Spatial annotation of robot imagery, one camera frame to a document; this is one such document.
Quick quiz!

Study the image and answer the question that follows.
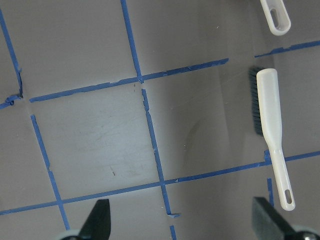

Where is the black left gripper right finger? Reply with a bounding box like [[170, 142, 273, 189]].
[[251, 197, 295, 240]]

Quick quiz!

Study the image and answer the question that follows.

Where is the white hand brush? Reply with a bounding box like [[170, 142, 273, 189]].
[[248, 66, 296, 211]]

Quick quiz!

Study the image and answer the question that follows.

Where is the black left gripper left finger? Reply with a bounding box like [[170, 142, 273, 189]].
[[79, 199, 111, 240]]

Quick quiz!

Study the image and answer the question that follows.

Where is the white plastic dustpan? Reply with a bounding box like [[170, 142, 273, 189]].
[[260, 0, 292, 36]]

